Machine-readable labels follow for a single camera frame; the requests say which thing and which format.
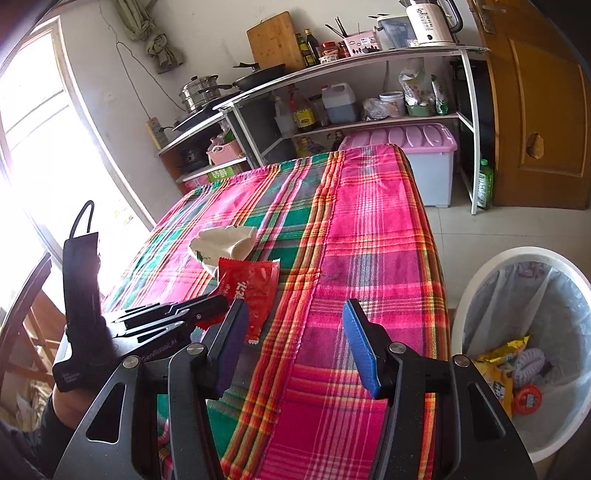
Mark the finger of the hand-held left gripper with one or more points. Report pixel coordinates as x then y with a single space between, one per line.
161 331
203 304

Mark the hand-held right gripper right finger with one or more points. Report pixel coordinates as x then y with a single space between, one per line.
360 350

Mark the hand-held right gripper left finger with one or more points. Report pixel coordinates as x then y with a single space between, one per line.
231 346

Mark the red snack wrapper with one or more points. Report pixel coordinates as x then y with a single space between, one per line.
251 286

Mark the white trash bin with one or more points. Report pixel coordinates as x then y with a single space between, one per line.
473 281

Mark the person's left forearm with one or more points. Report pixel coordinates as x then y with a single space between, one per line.
41 443

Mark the wooden chair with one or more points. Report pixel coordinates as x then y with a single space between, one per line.
23 295

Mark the crumpled cream paper tissue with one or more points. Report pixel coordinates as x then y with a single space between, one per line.
226 242

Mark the plaid tablecloth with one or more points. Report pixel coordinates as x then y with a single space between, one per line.
369 221

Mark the green label carton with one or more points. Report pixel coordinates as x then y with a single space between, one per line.
228 173

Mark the yellow snack bag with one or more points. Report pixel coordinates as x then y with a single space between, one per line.
494 369

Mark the window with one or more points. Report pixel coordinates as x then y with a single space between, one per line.
46 138

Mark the small pink basket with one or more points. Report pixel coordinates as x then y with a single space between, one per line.
225 151

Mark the white power strip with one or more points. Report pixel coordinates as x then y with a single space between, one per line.
157 133

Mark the round red lid cup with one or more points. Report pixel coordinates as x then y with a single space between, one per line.
527 400

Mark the black induction cooker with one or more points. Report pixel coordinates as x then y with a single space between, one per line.
196 121

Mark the pink lid storage box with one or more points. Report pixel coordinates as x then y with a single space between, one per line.
429 175

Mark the white metal shelf rack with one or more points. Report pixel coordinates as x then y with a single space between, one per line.
258 120

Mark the white plastic jug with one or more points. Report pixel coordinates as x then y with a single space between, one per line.
340 108
282 117

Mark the clear plastic bin liner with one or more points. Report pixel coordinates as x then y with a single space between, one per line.
563 314

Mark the green plastic bottle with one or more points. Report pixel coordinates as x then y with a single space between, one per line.
485 184

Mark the steel steamer pot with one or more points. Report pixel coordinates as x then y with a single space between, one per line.
198 92

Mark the oil bottle yellow label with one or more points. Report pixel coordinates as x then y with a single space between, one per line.
304 117

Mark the black frying pan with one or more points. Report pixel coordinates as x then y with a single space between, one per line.
258 76

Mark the crumpled clear plastic bag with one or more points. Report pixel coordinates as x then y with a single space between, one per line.
374 110

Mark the green bowl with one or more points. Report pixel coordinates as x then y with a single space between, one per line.
420 110

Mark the hanging olive cloth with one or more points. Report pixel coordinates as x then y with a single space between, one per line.
159 50

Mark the white plastic tub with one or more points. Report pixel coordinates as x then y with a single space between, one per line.
392 104

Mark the black mesh panel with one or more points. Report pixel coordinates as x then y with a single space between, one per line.
480 115

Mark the green white packet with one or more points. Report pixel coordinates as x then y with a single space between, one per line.
441 97

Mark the wooden cutting board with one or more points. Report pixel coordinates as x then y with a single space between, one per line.
272 41

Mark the white green snack bag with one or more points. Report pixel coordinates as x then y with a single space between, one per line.
415 83

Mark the dark sauce bottles pair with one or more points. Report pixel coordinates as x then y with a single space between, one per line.
307 50

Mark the red lid jar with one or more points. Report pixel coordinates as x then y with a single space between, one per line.
328 51

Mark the pink utensil basket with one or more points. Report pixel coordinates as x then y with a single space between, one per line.
362 45

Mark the black chopsticks bundle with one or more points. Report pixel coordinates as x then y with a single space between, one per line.
337 26

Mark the wooden door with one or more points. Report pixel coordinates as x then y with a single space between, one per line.
545 92

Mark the grey water pitcher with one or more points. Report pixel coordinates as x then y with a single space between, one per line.
395 33

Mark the white electric kettle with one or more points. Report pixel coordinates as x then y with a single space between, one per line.
429 25

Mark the brass door hinge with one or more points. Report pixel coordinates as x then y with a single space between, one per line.
484 16

